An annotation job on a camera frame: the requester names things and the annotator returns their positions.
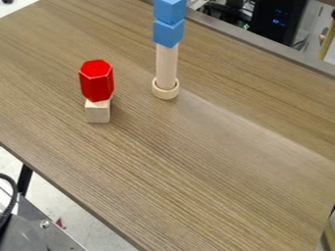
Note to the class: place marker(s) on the black computer tower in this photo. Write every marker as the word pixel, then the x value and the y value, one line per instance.
pixel 277 19

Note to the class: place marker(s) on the small wooden cube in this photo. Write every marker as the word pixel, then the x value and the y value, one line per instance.
pixel 97 111

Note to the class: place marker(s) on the red octagonal block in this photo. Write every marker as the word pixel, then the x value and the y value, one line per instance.
pixel 96 80

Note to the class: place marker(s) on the blue cube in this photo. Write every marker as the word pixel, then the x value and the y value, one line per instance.
pixel 169 10
pixel 168 32

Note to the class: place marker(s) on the wooden cylinder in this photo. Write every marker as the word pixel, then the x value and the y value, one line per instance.
pixel 167 66

